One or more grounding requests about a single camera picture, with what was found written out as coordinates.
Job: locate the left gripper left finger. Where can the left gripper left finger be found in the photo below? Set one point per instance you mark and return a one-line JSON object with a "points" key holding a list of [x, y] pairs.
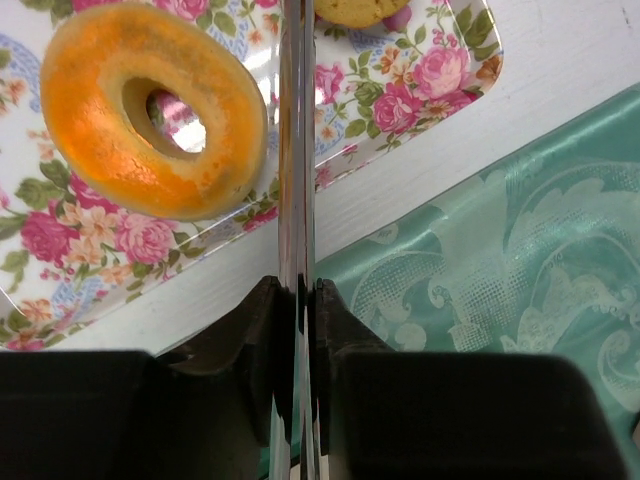
{"points": [[199, 411]]}

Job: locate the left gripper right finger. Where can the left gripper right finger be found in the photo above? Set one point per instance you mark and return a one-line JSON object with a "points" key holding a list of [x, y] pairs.
{"points": [[386, 414]]}

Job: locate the silver slotted spatula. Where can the silver slotted spatula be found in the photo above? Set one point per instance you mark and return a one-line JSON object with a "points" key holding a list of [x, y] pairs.
{"points": [[294, 408]]}

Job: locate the orange donut bread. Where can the orange donut bread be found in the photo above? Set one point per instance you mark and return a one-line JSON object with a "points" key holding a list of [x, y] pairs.
{"points": [[153, 113]]}

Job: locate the brown bread slice front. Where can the brown bread slice front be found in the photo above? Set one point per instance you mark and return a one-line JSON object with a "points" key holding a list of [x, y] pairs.
{"points": [[357, 13]]}

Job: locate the floral rectangular tray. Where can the floral rectangular tray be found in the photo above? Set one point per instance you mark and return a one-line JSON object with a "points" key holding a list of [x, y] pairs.
{"points": [[69, 256]]}

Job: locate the green satin placemat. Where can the green satin placemat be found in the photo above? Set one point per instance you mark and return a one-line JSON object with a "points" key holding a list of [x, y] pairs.
{"points": [[536, 254]]}

